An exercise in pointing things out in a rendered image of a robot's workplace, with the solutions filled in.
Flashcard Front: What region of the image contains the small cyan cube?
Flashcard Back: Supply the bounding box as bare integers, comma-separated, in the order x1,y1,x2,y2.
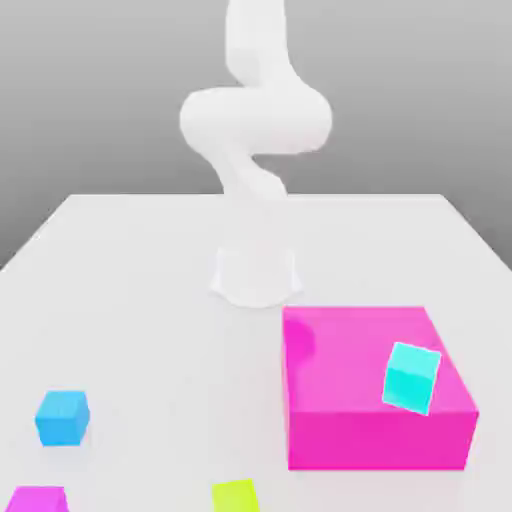
381,341,443,417

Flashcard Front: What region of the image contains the small yellow cube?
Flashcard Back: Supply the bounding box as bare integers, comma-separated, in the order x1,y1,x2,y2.
211,478,261,512

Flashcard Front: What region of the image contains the small blue cube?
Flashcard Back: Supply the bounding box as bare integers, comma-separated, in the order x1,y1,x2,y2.
34,390,91,448

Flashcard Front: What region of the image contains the small magenta cube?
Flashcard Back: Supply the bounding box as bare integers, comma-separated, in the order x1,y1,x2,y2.
2,485,70,512

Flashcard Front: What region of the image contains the large pink box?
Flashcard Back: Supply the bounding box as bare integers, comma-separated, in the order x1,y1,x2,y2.
281,305,480,472

